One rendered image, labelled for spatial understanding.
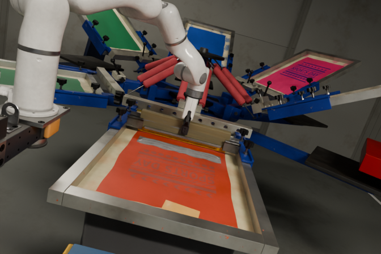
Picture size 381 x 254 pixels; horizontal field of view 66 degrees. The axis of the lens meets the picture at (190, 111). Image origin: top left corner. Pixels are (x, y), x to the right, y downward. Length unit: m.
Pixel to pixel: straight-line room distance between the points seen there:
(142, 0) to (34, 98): 0.39
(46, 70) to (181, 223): 0.50
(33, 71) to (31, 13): 0.13
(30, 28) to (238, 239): 0.70
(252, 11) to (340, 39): 1.39
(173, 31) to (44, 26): 0.43
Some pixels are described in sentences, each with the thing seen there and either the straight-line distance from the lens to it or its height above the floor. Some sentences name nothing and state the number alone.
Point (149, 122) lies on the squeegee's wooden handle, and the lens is 1.30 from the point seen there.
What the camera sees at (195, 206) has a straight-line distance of 0.90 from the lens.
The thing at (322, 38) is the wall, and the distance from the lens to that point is 4.92.
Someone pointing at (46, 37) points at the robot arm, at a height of 1.34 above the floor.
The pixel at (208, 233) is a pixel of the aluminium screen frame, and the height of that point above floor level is 0.98.
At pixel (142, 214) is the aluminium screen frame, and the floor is 0.99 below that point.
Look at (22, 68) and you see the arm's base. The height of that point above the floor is 1.25.
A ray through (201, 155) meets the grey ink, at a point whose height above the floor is 0.96.
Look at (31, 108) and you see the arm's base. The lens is 0.83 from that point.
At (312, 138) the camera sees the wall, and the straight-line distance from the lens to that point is 5.21.
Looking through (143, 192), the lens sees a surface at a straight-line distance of 0.90.
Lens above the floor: 1.43
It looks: 15 degrees down
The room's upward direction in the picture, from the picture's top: 15 degrees clockwise
